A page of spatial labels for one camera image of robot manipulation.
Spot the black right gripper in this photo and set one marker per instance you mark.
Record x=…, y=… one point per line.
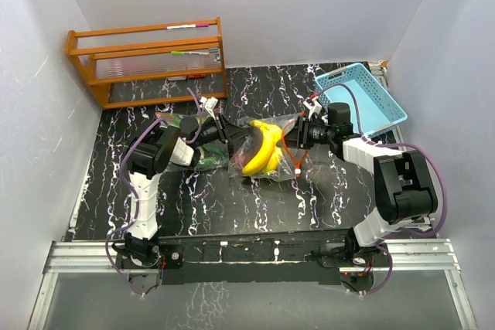
x=297, y=137

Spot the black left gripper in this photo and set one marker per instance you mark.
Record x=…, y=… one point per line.
x=228, y=133

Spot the clear zip bag red seal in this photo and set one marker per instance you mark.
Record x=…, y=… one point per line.
x=289, y=167

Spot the yellow fake banana bunch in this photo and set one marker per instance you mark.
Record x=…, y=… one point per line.
x=268, y=157

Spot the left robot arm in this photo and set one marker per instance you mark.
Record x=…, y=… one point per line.
x=147, y=158

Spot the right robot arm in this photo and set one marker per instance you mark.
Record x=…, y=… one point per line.
x=403, y=189

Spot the clear bag with green food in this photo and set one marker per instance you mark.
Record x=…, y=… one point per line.
x=207, y=155

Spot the light blue plastic basket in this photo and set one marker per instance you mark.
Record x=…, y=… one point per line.
x=372, y=107

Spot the orange wooden rack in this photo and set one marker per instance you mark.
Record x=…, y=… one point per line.
x=106, y=58

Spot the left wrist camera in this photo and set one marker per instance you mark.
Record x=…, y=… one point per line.
x=208, y=106

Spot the aluminium frame rail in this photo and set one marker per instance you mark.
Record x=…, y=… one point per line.
x=402, y=254

